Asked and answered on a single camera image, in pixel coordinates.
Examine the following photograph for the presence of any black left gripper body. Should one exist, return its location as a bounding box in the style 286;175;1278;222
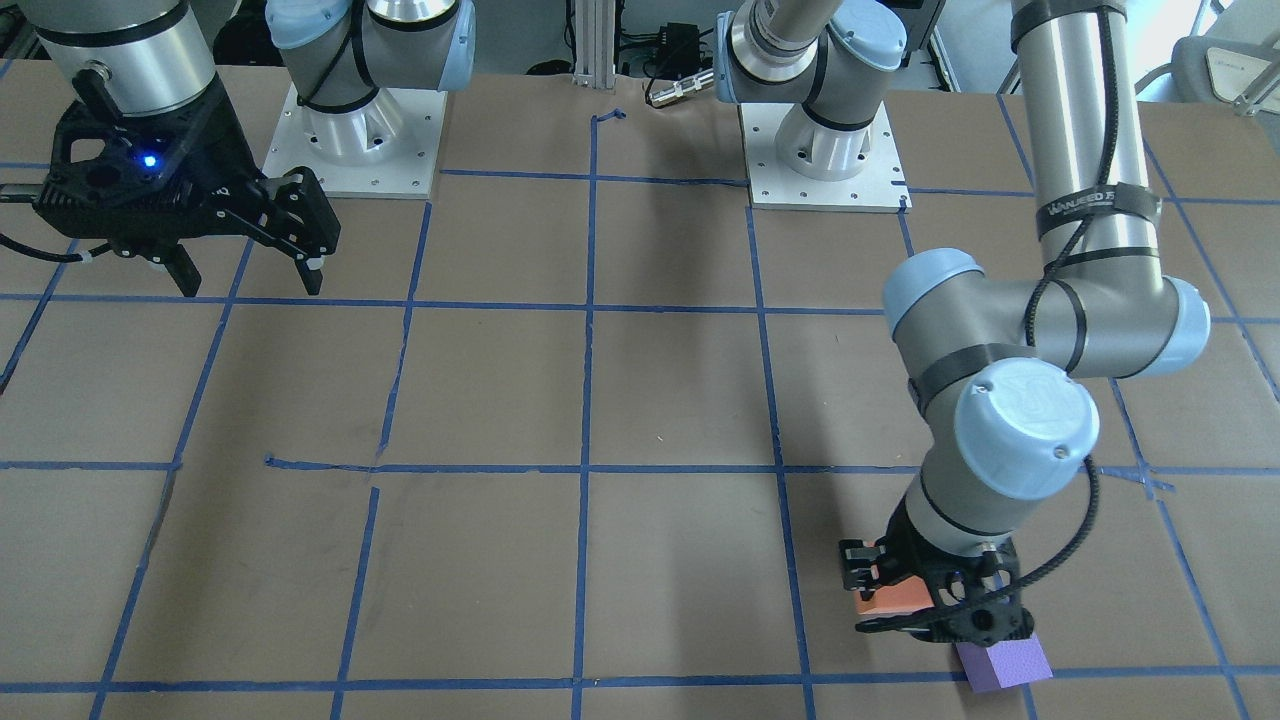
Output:
838;505;1036;647

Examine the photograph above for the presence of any aluminium frame post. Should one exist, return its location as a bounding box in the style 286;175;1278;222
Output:
567;1;620;94

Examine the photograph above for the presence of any purple foam cube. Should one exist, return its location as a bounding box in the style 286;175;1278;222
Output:
954;633;1053;693

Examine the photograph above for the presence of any orange foam cube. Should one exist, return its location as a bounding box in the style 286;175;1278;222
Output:
854;575;934;619

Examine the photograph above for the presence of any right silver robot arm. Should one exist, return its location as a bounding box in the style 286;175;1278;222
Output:
3;1;477;297

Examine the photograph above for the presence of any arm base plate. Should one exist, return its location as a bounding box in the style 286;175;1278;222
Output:
739;102;913;213
262;86;451;200

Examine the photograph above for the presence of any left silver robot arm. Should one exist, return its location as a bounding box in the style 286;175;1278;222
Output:
838;1;1211;647

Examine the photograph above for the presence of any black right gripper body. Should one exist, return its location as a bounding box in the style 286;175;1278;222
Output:
33;70;340;263

